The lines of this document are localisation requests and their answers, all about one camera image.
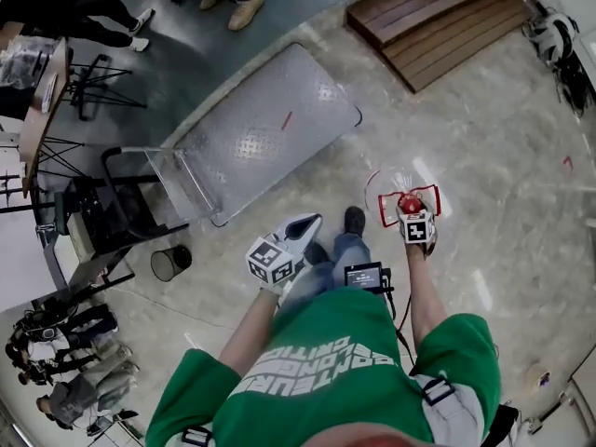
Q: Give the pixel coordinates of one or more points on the person's left forearm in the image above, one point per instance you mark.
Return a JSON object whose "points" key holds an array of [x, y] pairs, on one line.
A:
{"points": [[251, 329]]}

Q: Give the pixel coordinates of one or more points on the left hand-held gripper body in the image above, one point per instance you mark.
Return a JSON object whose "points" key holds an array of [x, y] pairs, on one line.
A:
{"points": [[272, 261]]}

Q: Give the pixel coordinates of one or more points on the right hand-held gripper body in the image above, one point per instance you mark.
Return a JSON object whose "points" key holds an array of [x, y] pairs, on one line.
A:
{"points": [[416, 230]]}

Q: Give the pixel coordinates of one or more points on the black mesh waste bin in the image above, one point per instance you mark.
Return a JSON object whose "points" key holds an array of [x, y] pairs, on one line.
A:
{"points": [[170, 264]]}

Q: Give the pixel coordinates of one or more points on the brown wooden step platform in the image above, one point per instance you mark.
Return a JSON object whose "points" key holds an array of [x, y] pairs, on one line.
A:
{"points": [[433, 21]]}

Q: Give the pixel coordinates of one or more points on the person's green shirt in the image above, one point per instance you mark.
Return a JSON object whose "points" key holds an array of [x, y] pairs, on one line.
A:
{"points": [[335, 389]]}

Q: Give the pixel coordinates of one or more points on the beige shoe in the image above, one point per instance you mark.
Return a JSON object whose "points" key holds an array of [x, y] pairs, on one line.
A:
{"points": [[540, 376]]}

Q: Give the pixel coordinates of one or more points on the red tape strip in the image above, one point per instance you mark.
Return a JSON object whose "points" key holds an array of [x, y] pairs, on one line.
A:
{"points": [[287, 120]]}

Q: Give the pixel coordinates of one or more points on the black screen device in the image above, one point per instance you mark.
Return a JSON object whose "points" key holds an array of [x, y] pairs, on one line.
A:
{"points": [[363, 277]]}

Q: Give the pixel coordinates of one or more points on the person's right forearm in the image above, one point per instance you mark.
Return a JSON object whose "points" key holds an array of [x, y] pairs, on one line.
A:
{"points": [[423, 291]]}

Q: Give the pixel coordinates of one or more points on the person's black shoe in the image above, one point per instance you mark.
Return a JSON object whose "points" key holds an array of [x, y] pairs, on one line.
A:
{"points": [[317, 254], [355, 220]]}

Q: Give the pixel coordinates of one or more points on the grey metal platform cart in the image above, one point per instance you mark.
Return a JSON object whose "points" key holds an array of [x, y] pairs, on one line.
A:
{"points": [[261, 124]]}

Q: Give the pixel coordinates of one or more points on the person's right leg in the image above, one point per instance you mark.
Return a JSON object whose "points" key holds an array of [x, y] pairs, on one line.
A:
{"points": [[351, 249]]}

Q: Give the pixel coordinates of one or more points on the white and black headset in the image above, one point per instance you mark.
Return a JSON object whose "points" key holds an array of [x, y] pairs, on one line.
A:
{"points": [[554, 35]]}

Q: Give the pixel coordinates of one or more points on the clear bottle with red handle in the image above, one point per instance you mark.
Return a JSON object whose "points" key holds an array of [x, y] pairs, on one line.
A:
{"points": [[410, 203]]}

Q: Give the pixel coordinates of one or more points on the person's leg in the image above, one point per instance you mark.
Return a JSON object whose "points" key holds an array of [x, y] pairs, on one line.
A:
{"points": [[307, 287], [351, 249]]}

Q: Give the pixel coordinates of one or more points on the person's black left shoe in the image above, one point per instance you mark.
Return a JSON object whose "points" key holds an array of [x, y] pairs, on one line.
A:
{"points": [[317, 254]]}

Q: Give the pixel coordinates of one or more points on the person's black right shoe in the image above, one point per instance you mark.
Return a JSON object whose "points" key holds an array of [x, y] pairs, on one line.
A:
{"points": [[355, 220]]}

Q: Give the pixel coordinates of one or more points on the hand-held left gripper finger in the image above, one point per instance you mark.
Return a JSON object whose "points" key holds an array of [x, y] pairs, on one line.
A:
{"points": [[288, 224], [311, 240]]}

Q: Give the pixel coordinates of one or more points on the black side table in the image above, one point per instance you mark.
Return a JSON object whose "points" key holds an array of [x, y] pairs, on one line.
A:
{"points": [[116, 212]]}

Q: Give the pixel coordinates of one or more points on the person's left leg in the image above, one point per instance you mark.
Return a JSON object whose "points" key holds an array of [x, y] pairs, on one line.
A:
{"points": [[307, 287]]}

